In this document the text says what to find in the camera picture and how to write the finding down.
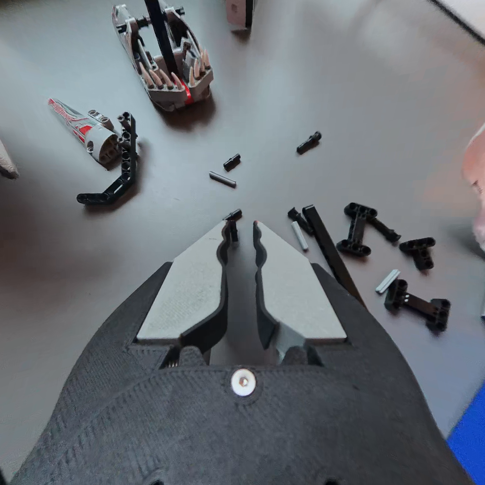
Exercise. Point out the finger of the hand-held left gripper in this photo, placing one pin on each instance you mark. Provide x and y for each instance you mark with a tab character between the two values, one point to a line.
6	161

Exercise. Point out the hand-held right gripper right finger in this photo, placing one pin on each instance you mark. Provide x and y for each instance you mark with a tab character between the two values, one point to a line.
295	291

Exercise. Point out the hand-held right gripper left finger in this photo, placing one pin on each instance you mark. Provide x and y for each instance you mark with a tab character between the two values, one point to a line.
185	291

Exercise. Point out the long black lego axle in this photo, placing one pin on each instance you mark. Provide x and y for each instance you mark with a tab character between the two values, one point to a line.
329	250

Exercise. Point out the light grey lego axle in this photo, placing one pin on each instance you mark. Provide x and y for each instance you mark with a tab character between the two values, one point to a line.
299	235
388	282

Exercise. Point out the grey red printed lego panel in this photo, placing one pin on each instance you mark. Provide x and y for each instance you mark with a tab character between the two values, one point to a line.
81	127

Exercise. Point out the black H-shaped lego beam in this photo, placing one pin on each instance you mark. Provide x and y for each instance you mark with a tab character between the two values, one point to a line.
356	229

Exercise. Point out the black long lego pin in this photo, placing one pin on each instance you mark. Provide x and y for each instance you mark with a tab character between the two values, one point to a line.
385	230

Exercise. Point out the dark grey lego axle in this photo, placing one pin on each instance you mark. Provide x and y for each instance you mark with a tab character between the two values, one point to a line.
222	179

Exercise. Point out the black bent lego beam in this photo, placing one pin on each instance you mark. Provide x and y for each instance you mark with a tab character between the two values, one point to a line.
127	159

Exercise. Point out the black lego beam assembly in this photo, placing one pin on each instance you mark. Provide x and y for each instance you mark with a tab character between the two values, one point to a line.
416	305

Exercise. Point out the black T-shaped lego beam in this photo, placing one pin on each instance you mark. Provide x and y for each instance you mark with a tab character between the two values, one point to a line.
418	252

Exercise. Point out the grey lego model with teeth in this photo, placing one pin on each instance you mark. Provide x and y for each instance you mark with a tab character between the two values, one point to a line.
166	57

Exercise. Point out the pale pink object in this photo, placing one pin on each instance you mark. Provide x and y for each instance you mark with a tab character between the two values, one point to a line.
476	182

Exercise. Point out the blue sheet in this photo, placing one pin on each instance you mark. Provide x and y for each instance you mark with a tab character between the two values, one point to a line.
470	439

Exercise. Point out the grey block with black edge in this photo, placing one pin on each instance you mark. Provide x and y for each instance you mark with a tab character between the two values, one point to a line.
238	13

